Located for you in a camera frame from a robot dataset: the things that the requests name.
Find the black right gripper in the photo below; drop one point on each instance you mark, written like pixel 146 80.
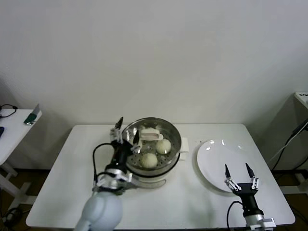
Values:
pixel 247 197

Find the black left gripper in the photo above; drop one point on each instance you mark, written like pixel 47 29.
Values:
pixel 120 154

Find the white steamed baozi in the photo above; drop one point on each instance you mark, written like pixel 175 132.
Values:
pixel 163 146
pixel 149 160

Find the stainless steel steamer basket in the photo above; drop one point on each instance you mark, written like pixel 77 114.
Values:
pixel 166 170

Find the white round plate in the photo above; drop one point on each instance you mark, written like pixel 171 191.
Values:
pixel 216 163

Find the white electric cooking pot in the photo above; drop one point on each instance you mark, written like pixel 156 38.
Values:
pixel 154 182

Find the black power adapter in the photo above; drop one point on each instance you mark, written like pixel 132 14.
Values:
pixel 298 128

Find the white cabinet stand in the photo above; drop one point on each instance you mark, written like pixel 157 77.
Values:
pixel 300 101

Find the white side table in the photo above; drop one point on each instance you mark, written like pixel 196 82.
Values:
pixel 14 130

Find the dark blue flat object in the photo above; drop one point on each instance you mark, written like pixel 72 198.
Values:
pixel 2 132

